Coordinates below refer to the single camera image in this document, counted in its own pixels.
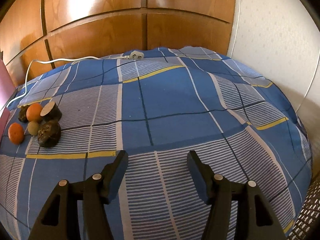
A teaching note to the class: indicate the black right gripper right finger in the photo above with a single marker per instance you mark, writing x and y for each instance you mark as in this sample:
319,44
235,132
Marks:
240,208

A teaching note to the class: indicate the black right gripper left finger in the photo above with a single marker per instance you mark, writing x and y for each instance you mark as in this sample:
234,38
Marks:
58,218

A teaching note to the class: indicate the dark brown fruit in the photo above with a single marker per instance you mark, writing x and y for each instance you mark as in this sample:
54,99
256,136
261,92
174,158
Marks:
22,116
49,134

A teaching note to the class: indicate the small beige ball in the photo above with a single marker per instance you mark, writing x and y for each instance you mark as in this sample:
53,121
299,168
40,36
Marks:
33,128

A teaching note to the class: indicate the orange tangerine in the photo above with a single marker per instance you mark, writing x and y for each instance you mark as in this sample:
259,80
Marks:
16,133
33,113

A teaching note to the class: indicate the dark cylinder beige top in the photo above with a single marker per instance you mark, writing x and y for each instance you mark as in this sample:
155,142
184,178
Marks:
51,112

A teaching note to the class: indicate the pink shallow tray box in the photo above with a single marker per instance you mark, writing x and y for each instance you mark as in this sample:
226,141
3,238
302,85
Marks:
3,121

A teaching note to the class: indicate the blue plaid tablecloth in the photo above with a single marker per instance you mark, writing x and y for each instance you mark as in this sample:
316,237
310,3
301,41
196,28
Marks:
158,109

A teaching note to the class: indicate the pink electric kettle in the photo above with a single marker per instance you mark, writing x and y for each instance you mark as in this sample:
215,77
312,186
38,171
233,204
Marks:
7,88

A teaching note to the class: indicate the wooden panel cabinet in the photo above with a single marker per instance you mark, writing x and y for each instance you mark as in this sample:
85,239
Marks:
36,33

